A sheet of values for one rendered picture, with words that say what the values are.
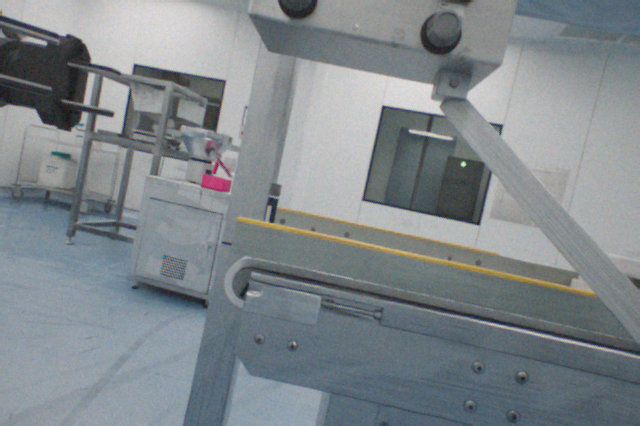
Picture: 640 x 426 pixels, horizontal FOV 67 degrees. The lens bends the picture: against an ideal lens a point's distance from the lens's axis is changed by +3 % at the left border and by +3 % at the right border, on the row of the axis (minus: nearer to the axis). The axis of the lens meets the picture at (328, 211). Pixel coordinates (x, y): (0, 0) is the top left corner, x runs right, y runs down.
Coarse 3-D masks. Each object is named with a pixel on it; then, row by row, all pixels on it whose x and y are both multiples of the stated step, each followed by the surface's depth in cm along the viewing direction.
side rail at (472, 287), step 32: (256, 256) 44; (288, 256) 44; (320, 256) 44; (352, 256) 44; (384, 256) 44; (416, 288) 44; (448, 288) 44; (480, 288) 44; (512, 288) 44; (544, 288) 43; (576, 320) 43; (608, 320) 43
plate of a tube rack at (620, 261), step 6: (612, 258) 61; (618, 258) 60; (624, 258) 59; (618, 264) 59; (624, 264) 58; (630, 264) 57; (636, 264) 56; (624, 270) 58; (630, 270) 57; (636, 270) 56; (630, 276) 57; (636, 276) 56
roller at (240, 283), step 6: (240, 270) 46; (246, 270) 45; (264, 270) 47; (234, 276) 46; (240, 276) 45; (246, 276) 45; (234, 282) 45; (240, 282) 45; (246, 282) 45; (234, 288) 45; (240, 288) 45; (246, 288) 45; (240, 294) 45
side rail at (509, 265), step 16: (288, 224) 71; (304, 224) 71; (320, 224) 71; (336, 224) 71; (368, 240) 71; (384, 240) 71; (400, 240) 71; (416, 240) 71; (432, 256) 71; (448, 256) 71; (464, 256) 71; (480, 256) 70; (496, 256) 70; (512, 272) 70; (528, 272) 70; (544, 272) 70; (560, 272) 70; (576, 272) 70
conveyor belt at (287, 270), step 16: (288, 272) 46; (304, 272) 46; (320, 272) 46; (224, 288) 46; (368, 288) 46; (384, 288) 46; (240, 304) 46; (432, 304) 46; (448, 304) 45; (464, 304) 45; (512, 320) 45; (528, 320) 45; (544, 320) 46; (576, 336) 45; (592, 336) 45; (608, 336) 45
